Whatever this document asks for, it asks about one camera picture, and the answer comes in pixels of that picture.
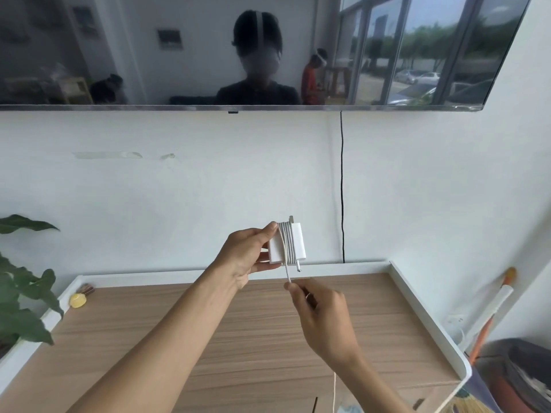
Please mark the dark grey bin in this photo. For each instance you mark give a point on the dark grey bin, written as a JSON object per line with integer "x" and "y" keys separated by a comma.
{"x": 521, "y": 361}

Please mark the person's left thumb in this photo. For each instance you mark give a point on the person's left thumb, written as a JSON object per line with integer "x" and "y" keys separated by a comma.
{"x": 267, "y": 267}

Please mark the green leafy plant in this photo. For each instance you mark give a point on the green leafy plant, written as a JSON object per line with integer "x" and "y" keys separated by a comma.
{"x": 21, "y": 305}

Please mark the person's right hand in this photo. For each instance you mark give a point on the person's right hand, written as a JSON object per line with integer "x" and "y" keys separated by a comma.
{"x": 327, "y": 322}

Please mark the person's right thumb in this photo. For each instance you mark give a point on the person's right thumb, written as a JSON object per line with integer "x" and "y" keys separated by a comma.
{"x": 303, "y": 301}

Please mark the white charger adapter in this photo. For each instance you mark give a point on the white charger adapter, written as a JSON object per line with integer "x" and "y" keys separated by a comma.
{"x": 300, "y": 240}

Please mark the short clear tape strip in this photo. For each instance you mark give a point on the short clear tape strip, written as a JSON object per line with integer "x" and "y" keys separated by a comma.
{"x": 168, "y": 156}

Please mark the brown small clip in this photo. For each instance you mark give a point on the brown small clip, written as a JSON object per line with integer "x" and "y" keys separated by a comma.
{"x": 87, "y": 289}

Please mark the white wall socket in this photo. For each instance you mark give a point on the white wall socket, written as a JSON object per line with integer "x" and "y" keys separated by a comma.
{"x": 456, "y": 324}

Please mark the yellow small toy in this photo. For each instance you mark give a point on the yellow small toy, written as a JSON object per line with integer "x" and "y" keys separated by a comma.
{"x": 78, "y": 300}

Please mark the person's left hand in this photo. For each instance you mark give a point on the person's left hand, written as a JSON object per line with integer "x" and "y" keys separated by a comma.
{"x": 241, "y": 253}

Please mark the person's right forearm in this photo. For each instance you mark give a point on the person's right forearm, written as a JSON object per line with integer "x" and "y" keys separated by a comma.
{"x": 374, "y": 387}

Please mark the black wall-mounted television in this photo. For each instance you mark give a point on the black wall-mounted television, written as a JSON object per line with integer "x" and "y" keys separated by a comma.
{"x": 172, "y": 47}

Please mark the person's left forearm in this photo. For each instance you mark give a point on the person's left forearm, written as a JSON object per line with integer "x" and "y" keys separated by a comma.
{"x": 163, "y": 344}

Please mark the white desk rim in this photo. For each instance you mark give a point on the white desk rim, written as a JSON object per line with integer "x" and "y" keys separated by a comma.
{"x": 232, "y": 271}

